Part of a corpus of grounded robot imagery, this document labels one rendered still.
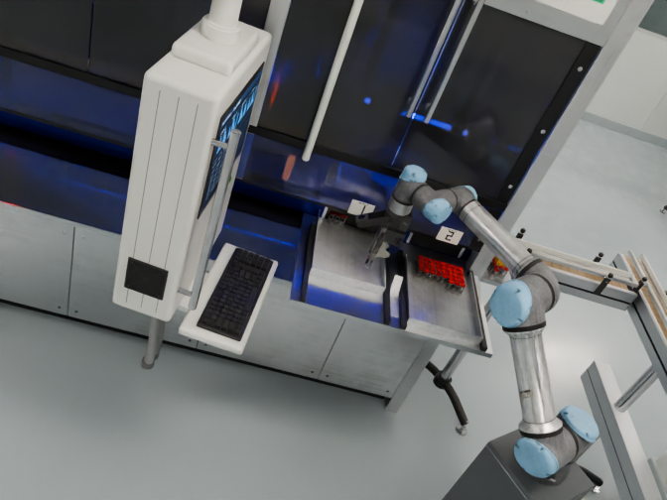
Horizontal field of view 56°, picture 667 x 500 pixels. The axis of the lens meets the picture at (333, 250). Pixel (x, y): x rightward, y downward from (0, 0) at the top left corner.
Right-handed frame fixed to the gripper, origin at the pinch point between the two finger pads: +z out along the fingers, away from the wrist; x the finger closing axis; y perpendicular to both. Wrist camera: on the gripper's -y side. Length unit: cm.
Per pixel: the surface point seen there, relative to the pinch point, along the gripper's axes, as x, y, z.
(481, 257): 20.0, 44.4, 1.2
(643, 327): 18, 118, 10
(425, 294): 0.7, 24.2, 10.2
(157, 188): -35, -66, -27
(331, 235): 18.4, -11.7, 10.0
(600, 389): 16, 121, 46
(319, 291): -12.7, -13.7, 10.6
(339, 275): -6.2, -8.1, 7.1
